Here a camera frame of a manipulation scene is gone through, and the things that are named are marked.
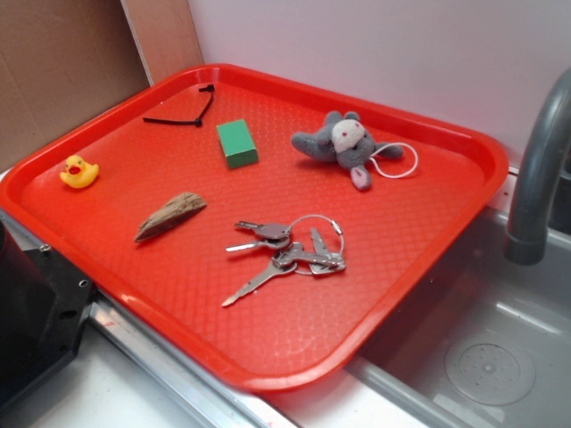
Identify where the gray plush animal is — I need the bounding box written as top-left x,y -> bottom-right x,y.
291,111 -> 419,191

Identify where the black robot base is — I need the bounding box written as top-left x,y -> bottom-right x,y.
1,226 -> 95,411

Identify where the red plastic tray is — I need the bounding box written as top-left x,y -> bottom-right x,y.
1,64 -> 509,391

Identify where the silver key bunch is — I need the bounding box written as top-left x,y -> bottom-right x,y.
222,214 -> 346,308

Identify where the green rectangular block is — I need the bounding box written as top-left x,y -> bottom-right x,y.
216,119 -> 259,169

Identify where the brown wood piece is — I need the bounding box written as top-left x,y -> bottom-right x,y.
134,192 -> 207,243

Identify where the black zip tie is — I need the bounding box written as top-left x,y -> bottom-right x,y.
142,84 -> 216,128

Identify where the yellow rubber duck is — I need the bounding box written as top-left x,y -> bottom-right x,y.
59,155 -> 100,189

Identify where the gray sink basin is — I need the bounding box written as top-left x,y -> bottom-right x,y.
348,209 -> 570,427

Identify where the gray faucet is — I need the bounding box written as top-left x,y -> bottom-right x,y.
503,70 -> 570,266

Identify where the brown cardboard panel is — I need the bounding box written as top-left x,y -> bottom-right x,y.
1,1 -> 203,170

